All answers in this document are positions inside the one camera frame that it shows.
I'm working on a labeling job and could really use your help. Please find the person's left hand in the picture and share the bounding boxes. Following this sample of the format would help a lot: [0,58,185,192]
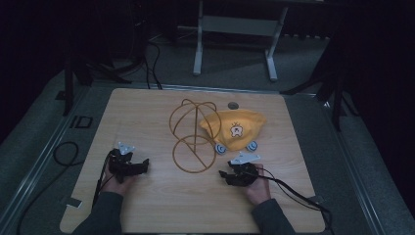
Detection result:
[103,169,139,198]

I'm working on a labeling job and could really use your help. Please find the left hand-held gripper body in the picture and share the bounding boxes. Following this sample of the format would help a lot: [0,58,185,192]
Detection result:
[108,141,142,184]

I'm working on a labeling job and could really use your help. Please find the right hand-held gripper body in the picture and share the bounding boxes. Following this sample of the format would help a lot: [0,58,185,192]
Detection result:
[227,151,262,188]

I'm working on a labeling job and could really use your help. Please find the black floor cable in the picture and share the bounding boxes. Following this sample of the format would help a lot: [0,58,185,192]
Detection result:
[15,140,85,235]

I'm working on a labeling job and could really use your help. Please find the hand-held gripper cable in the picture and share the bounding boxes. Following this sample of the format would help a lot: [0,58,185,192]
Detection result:
[91,153,115,209]
[258,166,335,235]

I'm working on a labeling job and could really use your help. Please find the yellow hat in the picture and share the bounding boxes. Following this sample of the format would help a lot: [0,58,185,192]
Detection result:
[199,109,267,156]

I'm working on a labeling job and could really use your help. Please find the brown wire hat stand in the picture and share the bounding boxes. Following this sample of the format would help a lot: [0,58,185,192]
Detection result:
[168,98,223,174]

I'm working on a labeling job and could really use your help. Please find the black hanging cables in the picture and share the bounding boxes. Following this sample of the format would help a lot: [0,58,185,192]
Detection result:
[142,38,163,91]

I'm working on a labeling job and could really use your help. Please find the person's right hand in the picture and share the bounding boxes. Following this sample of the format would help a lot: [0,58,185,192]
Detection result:
[244,164,272,207]

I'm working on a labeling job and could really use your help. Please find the metal floor rail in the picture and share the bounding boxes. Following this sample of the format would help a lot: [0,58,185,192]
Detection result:
[111,82,326,98]
[321,96,390,235]
[0,85,91,229]

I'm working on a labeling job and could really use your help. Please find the left hand-held gripper cable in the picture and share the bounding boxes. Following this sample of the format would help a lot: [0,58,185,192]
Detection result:
[91,153,115,209]

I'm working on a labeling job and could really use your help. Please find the right hand-held gripper cable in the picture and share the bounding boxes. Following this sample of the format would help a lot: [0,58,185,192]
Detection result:
[258,166,335,235]

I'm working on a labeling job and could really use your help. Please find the black tripod stand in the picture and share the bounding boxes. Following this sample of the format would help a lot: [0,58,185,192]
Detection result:
[62,0,150,118]
[279,28,360,132]

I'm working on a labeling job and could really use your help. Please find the white metal desk frame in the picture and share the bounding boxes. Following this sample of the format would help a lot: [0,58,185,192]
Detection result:
[191,0,291,82]

